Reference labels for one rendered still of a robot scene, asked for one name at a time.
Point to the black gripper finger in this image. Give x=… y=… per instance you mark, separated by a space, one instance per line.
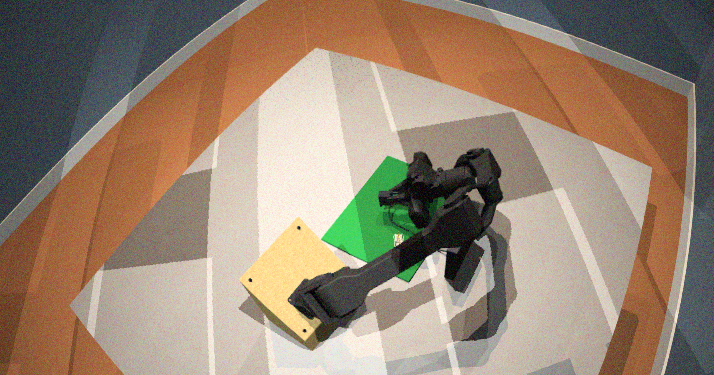
x=403 y=186
x=401 y=199

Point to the green circuit board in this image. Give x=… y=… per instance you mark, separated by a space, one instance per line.
x=364 y=229

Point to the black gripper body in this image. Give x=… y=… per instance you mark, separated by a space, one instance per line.
x=417 y=210

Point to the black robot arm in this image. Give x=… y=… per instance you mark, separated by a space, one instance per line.
x=332 y=296

